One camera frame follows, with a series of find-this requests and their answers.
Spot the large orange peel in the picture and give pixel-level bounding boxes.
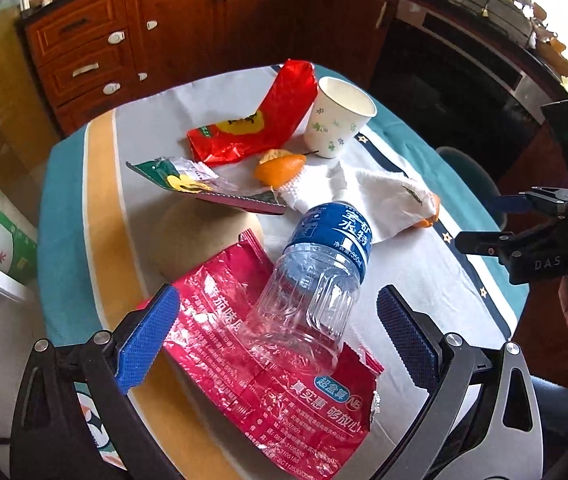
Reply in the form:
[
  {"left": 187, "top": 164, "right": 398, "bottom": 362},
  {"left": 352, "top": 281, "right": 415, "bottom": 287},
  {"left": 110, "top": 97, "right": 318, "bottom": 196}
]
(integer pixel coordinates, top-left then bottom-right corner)
[{"left": 255, "top": 149, "right": 307, "bottom": 186}]

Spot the red and yellow snack bag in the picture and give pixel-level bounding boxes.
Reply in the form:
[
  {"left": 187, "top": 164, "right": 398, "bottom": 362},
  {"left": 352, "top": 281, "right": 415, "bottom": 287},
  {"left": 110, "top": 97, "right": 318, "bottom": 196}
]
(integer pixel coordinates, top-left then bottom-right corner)
[{"left": 186, "top": 59, "right": 319, "bottom": 168}]

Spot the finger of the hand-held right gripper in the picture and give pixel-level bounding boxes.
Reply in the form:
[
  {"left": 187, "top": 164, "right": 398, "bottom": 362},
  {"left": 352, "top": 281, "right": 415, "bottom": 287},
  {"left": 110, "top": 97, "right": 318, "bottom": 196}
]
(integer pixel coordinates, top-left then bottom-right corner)
[
  {"left": 495, "top": 186, "right": 568, "bottom": 217},
  {"left": 454, "top": 230, "right": 514, "bottom": 261}
]

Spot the pink foil snack packet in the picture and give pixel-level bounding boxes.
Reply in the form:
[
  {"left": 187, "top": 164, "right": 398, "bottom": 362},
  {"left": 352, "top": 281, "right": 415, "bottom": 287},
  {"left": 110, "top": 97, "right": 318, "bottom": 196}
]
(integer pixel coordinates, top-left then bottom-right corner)
[{"left": 136, "top": 229, "right": 385, "bottom": 480}]

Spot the wooden kitchen cabinet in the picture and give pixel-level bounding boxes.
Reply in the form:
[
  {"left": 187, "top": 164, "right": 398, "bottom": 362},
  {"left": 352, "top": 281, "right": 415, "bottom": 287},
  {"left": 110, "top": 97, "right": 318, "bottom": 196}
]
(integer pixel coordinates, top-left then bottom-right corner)
[{"left": 16, "top": 0, "right": 405, "bottom": 136}]

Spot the green and silver wrapper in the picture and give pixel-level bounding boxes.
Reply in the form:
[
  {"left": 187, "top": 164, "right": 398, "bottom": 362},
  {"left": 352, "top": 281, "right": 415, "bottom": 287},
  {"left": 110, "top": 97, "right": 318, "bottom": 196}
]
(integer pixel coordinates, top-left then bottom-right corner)
[{"left": 125, "top": 156, "right": 287, "bottom": 217}]

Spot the black oven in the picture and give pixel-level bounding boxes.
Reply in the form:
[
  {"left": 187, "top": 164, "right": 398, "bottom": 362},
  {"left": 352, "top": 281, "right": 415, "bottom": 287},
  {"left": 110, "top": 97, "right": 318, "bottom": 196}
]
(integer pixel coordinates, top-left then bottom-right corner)
[{"left": 369, "top": 0, "right": 564, "bottom": 181}]

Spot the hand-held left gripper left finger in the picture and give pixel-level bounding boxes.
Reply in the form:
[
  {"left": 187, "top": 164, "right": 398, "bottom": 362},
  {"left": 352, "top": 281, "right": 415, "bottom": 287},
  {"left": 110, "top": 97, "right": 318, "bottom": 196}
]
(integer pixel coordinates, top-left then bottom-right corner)
[{"left": 10, "top": 283, "right": 185, "bottom": 480}]

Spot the striped tablecloth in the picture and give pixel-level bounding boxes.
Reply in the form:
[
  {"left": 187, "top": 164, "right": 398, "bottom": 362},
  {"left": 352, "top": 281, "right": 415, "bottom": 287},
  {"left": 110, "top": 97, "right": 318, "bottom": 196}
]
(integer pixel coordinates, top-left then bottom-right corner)
[{"left": 38, "top": 62, "right": 529, "bottom": 480}]

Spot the person's blue jeans leg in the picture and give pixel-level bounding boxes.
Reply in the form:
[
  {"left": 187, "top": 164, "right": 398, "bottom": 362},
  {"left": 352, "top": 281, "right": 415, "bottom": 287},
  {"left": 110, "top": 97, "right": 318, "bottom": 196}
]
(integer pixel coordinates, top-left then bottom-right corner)
[{"left": 531, "top": 375, "right": 568, "bottom": 441}]

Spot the round beige mat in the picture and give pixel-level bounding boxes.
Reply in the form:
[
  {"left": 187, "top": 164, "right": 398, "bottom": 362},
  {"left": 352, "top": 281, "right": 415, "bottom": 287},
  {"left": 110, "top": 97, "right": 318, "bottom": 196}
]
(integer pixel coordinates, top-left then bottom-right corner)
[{"left": 155, "top": 199, "right": 265, "bottom": 281}]

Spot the white paper towel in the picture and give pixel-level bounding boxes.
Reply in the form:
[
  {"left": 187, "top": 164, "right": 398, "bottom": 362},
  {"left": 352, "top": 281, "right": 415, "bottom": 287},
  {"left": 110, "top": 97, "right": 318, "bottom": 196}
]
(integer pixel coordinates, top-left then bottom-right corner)
[{"left": 279, "top": 162, "right": 439, "bottom": 246}]

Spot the white floral paper cup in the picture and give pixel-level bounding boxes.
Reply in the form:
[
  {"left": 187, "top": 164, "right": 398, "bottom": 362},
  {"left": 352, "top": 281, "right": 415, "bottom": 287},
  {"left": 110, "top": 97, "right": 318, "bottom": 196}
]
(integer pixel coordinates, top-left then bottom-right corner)
[{"left": 304, "top": 76, "right": 377, "bottom": 159}]

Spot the clear plastic water bottle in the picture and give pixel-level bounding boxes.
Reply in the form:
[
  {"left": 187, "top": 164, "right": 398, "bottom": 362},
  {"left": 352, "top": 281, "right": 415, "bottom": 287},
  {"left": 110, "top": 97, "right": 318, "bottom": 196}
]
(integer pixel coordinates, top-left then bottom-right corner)
[{"left": 238, "top": 201, "right": 375, "bottom": 376}]

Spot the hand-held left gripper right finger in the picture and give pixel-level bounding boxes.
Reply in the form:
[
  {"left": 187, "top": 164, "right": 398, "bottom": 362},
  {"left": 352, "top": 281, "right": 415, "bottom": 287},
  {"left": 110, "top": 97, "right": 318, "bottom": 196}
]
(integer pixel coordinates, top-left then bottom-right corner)
[{"left": 364, "top": 284, "right": 547, "bottom": 480}]

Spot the green chair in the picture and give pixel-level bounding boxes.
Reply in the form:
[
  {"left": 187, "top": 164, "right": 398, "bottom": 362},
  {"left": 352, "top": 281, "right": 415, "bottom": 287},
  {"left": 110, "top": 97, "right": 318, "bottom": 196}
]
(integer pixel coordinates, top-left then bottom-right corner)
[{"left": 435, "top": 146, "right": 509, "bottom": 231}]

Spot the wooden drawer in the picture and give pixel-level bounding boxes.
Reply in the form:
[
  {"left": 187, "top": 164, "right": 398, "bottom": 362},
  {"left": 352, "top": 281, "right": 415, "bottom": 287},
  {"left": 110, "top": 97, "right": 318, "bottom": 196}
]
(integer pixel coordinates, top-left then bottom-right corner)
[
  {"left": 39, "top": 35, "right": 135, "bottom": 106},
  {"left": 56, "top": 77, "right": 139, "bottom": 133},
  {"left": 26, "top": 0, "right": 126, "bottom": 68}
]

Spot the small orange peel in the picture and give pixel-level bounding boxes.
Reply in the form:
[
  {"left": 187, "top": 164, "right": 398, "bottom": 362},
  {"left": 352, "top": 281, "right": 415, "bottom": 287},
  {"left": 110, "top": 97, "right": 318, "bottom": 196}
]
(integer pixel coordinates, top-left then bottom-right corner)
[{"left": 416, "top": 195, "right": 441, "bottom": 228}]

